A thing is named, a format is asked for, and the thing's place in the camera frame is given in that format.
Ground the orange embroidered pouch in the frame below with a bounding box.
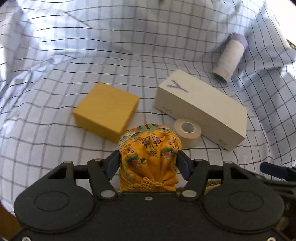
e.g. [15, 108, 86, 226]
[118, 123, 182, 192]

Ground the beige tape roll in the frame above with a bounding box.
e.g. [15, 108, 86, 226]
[174, 118, 202, 149]

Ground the white rectangular phone box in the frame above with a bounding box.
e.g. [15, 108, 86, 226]
[154, 70, 247, 151]

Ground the yellow square box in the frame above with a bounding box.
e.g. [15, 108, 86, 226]
[73, 83, 139, 143]

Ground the white purple-capped bottle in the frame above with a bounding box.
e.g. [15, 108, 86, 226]
[212, 33, 248, 82]

